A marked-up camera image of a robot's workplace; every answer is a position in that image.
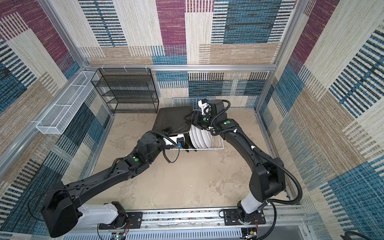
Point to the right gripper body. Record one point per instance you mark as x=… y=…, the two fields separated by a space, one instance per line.
x=202 y=121

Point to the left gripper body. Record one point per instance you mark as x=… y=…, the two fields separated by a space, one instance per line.
x=165 y=138

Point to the black square plate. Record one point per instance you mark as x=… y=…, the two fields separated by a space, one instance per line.
x=173 y=117

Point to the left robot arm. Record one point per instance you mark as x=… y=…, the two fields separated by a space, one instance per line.
x=61 y=207

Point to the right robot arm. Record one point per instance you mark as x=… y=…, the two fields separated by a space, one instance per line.
x=267 y=180

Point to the white round plate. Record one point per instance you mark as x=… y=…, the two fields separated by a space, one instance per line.
x=199 y=137
x=211 y=137
x=192 y=136
x=206 y=138

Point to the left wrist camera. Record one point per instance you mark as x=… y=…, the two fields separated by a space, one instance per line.
x=180 y=140

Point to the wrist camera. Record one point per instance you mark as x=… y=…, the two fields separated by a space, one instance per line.
x=204 y=106
x=180 y=140

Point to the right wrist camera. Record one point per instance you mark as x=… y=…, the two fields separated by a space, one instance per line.
x=204 y=106

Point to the white wire dish rack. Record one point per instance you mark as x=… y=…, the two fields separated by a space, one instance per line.
x=218 y=142

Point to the black wire shelf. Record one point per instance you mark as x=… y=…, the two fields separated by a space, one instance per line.
x=127 y=90

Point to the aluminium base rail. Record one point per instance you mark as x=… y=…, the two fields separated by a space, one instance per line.
x=212 y=224

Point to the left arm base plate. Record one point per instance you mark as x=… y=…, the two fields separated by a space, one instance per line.
x=129 y=220

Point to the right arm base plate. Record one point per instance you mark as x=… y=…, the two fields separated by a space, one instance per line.
x=234 y=217

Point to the white mesh wall basket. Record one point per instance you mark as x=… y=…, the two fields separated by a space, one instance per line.
x=59 y=116

